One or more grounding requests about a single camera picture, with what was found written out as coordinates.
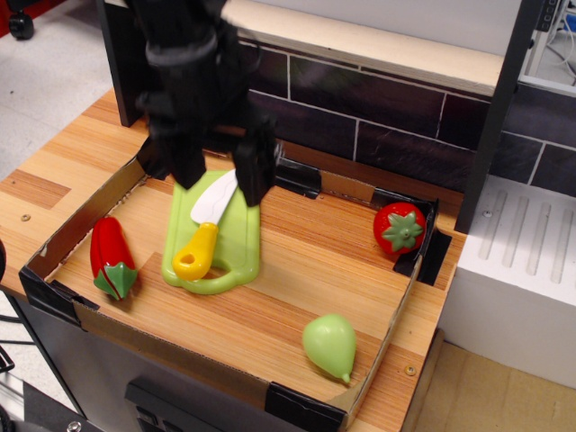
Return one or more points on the red toy chili pepper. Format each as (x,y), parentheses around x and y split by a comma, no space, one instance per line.
(113,267)

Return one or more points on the green plastic cutting board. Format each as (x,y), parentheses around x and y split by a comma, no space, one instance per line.
(237,254)

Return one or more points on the black caster wheel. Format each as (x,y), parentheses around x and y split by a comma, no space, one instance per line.
(21,26)

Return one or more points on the red toy strawberry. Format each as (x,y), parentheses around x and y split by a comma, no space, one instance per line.
(399,228)

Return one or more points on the green toy pear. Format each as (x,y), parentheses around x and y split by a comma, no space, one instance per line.
(329,342)

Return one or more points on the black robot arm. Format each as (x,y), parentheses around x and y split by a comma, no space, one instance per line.
(187,14)

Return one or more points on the cardboard fence with black tape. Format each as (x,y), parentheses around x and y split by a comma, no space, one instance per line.
(317,257)

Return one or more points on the white foam block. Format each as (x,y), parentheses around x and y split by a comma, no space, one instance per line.
(512,299)

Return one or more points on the yellow handled white toy knife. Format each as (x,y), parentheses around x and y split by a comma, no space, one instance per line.
(193,261)

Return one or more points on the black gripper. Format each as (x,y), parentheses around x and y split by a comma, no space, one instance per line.
(204,78)

